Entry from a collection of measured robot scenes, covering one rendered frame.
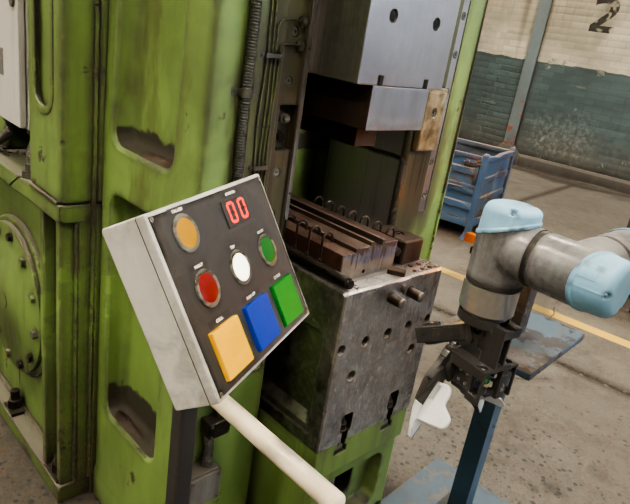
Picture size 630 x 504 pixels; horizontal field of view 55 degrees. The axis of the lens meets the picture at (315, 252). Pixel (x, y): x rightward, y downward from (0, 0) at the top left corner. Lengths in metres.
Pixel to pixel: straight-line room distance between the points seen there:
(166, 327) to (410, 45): 0.82
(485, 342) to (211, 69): 0.71
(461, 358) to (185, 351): 0.38
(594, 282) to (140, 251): 0.56
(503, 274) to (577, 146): 8.27
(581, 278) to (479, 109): 8.84
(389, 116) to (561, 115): 7.80
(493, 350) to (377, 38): 0.71
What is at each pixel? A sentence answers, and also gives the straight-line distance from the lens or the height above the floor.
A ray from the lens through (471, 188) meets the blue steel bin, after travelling 5.06.
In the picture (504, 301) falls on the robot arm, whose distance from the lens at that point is 0.82.
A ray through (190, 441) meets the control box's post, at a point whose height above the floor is 0.72.
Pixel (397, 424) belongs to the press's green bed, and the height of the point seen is 0.42.
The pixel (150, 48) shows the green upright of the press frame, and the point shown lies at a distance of 1.50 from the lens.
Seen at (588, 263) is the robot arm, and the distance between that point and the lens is 0.75.
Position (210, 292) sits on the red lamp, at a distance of 0.88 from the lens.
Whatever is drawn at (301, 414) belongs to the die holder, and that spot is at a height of 0.53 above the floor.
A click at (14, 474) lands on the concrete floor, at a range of 2.25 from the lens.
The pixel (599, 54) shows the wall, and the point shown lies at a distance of 9.01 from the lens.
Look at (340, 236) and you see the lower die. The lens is 1.48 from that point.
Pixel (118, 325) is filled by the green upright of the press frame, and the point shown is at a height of 0.62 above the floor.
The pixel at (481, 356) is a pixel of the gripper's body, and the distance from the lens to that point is 0.86.
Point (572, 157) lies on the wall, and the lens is 9.07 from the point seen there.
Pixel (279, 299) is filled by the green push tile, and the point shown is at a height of 1.02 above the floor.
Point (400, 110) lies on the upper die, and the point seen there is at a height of 1.32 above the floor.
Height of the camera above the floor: 1.46
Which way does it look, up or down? 20 degrees down
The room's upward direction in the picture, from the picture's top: 9 degrees clockwise
